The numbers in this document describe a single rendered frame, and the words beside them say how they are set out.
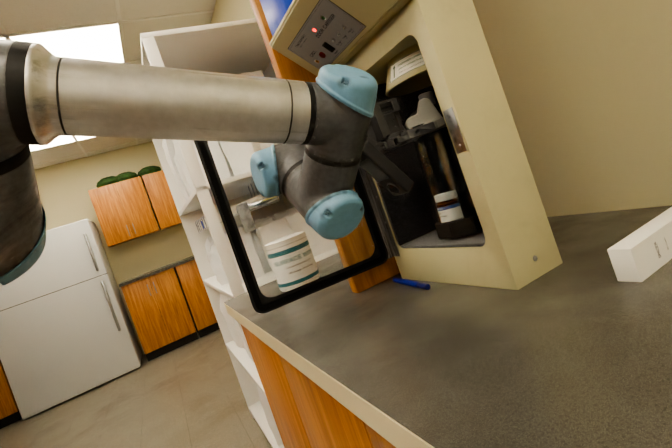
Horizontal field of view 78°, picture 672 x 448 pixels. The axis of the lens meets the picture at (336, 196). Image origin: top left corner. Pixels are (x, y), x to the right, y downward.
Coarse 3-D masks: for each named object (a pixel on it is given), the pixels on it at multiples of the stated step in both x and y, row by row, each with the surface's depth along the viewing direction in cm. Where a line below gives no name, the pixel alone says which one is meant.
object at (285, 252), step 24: (216, 144) 82; (240, 144) 83; (264, 144) 84; (240, 168) 83; (240, 192) 82; (264, 216) 83; (288, 216) 84; (264, 240) 83; (288, 240) 84; (312, 240) 85; (336, 240) 87; (360, 240) 88; (264, 264) 82; (288, 264) 84; (312, 264) 85; (336, 264) 86; (264, 288) 82; (288, 288) 83
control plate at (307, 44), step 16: (320, 0) 67; (336, 16) 69; (352, 16) 68; (304, 32) 77; (320, 32) 75; (336, 32) 73; (352, 32) 72; (288, 48) 83; (304, 48) 81; (320, 48) 79; (336, 48) 77; (320, 64) 84
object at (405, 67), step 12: (408, 48) 73; (396, 60) 75; (408, 60) 72; (420, 60) 71; (396, 72) 74; (408, 72) 72; (420, 72) 71; (396, 84) 74; (408, 84) 86; (420, 84) 86
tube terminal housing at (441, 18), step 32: (416, 0) 62; (448, 0) 64; (384, 32) 70; (416, 32) 64; (448, 32) 63; (480, 32) 66; (352, 64) 82; (384, 64) 78; (448, 64) 62; (480, 64) 65; (448, 96) 62; (480, 96) 64; (480, 128) 63; (512, 128) 66; (480, 160) 63; (512, 160) 65; (480, 192) 63; (512, 192) 64; (512, 224) 64; (544, 224) 66; (416, 256) 83; (448, 256) 74; (480, 256) 67; (512, 256) 63; (544, 256) 65; (512, 288) 63
